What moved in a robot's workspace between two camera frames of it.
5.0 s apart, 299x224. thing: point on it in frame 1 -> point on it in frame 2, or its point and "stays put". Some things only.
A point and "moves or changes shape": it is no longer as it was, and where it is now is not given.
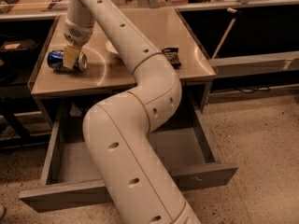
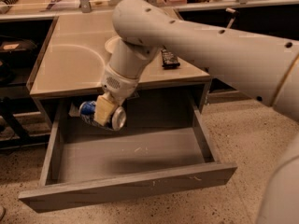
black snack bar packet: (172, 54) stays put
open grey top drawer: (70, 177) stays put
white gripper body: (78, 34) -> (120, 84)
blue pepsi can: (55, 61) moves or changes shape
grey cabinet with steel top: (106, 73) stays put
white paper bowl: (109, 47) stays put
